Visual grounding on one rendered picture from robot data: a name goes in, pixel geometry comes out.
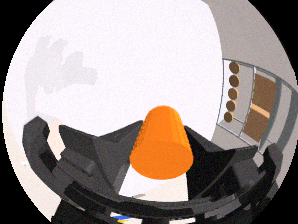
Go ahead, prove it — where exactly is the orange tapered knob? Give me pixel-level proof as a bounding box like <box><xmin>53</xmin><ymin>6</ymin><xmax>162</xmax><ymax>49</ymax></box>
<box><xmin>129</xmin><ymin>105</ymin><xmax>193</xmax><ymax>180</ymax></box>

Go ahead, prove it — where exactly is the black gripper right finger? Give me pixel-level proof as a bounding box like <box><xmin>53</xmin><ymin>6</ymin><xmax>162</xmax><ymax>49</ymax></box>
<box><xmin>182</xmin><ymin>125</ymin><xmax>258</xmax><ymax>201</ymax></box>

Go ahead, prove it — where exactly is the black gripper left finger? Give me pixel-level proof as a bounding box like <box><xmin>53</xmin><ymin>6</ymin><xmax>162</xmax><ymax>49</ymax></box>
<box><xmin>59</xmin><ymin>120</ymin><xmax>144</xmax><ymax>194</ymax></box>

